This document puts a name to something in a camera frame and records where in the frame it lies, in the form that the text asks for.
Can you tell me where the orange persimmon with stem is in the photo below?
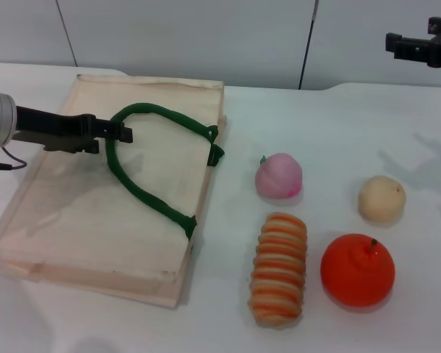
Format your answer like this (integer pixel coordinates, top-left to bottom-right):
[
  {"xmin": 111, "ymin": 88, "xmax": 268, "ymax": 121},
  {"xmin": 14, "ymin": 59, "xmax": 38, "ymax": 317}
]
[{"xmin": 320, "ymin": 233, "xmax": 396, "ymax": 308}]

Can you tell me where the orange striped bread roll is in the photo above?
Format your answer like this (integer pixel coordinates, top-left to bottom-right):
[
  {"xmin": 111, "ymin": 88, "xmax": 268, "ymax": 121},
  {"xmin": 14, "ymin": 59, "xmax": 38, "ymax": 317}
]
[{"xmin": 246, "ymin": 212, "xmax": 309, "ymax": 327}]

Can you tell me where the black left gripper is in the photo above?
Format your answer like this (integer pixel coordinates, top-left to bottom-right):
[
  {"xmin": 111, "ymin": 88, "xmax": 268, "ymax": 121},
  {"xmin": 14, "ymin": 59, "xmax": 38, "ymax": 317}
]
[{"xmin": 12, "ymin": 105, "xmax": 135, "ymax": 154}]

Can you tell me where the thin dark cable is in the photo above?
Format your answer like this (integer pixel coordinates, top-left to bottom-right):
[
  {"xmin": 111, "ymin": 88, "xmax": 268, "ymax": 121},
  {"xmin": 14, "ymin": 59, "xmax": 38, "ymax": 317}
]
[{"xmin": 0, "ymin": 146, "xmax": 28, "ymax": 172}]

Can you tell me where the beige round fruit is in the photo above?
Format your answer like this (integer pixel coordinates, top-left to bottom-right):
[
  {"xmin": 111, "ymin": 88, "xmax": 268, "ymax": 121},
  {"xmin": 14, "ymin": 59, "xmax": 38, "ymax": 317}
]
[{"xmin": 357, "ymin": 175, "xmax": 407, "ymax": 222}]

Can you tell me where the pink peach bun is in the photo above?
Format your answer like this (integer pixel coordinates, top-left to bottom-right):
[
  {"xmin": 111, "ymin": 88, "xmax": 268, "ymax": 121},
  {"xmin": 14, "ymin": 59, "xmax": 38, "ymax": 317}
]
[{"xmin": 254, "ymin": 152, "xmax": 304, "ymax": 199}]

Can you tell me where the beige handbag with green handles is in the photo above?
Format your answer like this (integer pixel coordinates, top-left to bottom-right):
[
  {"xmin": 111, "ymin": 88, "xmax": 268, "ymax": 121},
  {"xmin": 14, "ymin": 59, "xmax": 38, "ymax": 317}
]
[{"xmin": 0, "ymin": 73, "xmax": 229, "ymax": 310}]

